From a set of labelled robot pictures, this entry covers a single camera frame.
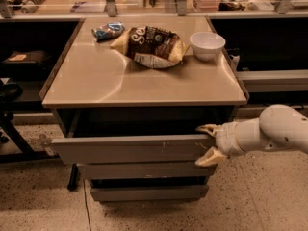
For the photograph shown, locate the grey drawer cabinet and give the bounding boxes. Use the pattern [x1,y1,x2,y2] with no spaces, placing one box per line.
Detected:
[40,17,248,190]

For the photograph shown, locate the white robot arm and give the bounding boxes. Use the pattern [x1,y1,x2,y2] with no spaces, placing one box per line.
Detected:
[195,104,308,167]

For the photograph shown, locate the white bowl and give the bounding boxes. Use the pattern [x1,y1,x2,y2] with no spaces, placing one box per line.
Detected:
[190,32,225,61]

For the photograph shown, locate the black headphones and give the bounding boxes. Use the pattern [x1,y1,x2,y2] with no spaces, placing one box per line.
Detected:
[0,83,22,102]

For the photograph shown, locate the grey middle drawer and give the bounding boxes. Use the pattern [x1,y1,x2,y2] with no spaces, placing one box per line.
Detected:
[77,162,216,179]

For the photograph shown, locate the grey drawer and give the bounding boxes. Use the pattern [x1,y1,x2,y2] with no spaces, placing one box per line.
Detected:
[50,108,237,166]
[90,185,209,202]
[77,162,216,179]

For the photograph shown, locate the black bag on shelf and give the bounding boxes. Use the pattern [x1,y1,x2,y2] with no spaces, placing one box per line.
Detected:
[0,50,53,80]

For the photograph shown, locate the grey bottom drawer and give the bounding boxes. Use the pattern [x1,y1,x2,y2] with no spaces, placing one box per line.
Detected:
[90,185,209,202]

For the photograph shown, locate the black floor cable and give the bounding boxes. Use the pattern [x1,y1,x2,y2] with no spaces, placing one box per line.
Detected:
[82,180,92,231]

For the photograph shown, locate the blue snack bag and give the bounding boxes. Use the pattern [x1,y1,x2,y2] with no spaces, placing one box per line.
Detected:
[91,22,125,41]

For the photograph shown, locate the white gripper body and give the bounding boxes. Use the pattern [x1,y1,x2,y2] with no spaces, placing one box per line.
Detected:
[215,122,244,156]

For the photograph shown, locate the clear plastic bottle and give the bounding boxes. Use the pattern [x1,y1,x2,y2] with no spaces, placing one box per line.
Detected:
[39,134,56,157]

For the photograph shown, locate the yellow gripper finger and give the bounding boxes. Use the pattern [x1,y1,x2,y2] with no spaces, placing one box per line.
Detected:
[195,147,226,167]
[196,124,220,137]

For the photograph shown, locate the brown yellow chip bag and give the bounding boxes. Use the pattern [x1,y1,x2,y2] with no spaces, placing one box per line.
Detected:
[110,26,188,69]

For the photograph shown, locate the grey top drawer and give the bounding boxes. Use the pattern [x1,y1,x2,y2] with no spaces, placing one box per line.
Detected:
[50,108,237,166]

